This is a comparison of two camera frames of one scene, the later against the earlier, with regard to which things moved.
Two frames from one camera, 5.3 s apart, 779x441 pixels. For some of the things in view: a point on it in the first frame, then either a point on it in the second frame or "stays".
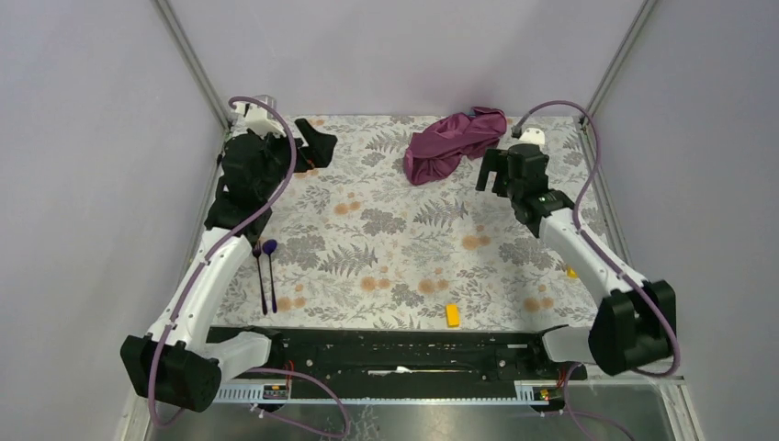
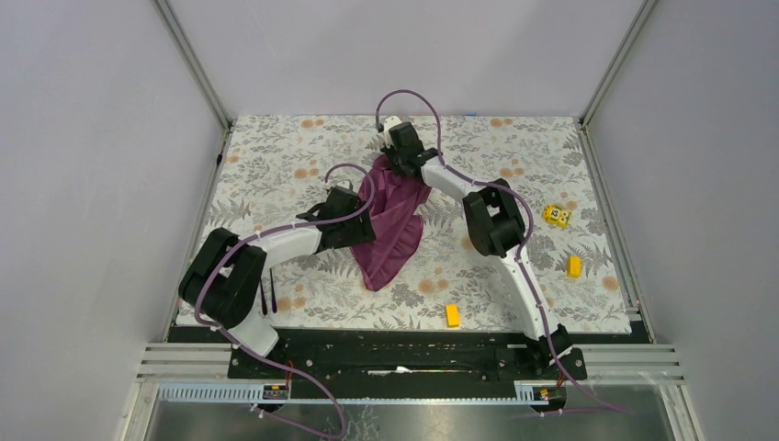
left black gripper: x=318 y=150 → x=363 y=231
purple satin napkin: x=434 y=152 → x=398 y=203
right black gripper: x=494 y=160 → x=389 y=150
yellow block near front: x=452 y=312 stays
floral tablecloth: x=357 y=246 stays
